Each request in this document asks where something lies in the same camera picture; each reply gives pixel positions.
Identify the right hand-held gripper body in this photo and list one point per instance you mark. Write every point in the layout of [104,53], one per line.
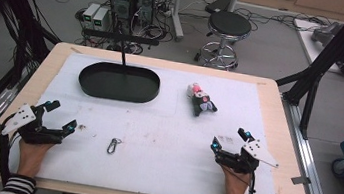
[242,160]

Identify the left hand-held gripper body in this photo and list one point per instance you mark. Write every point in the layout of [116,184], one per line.
[19,119]

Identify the person's right hand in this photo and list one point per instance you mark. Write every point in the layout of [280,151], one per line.
[236,187]

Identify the person's left hand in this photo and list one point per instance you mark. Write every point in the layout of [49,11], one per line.
[31,157]

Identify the black and pink plush toy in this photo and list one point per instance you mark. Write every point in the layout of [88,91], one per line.
[200,102]

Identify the white foam mat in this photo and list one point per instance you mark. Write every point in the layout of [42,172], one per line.
[154,141]

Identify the black oval tray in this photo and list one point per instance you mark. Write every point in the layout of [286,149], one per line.
[117,85]

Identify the black T-shaped stand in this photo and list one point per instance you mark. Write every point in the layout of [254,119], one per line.
[120,37]

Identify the white power supply unit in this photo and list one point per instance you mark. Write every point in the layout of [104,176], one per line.
[100,18]
[90,14]

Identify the black round stool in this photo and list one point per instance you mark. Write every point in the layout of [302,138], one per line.
[230,23]

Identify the white floor board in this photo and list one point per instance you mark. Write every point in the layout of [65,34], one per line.
[308,41]

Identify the black flat case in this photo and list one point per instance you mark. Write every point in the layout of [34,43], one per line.
[218,5]

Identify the grey metal table leg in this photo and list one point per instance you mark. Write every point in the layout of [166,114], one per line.
[178,13]

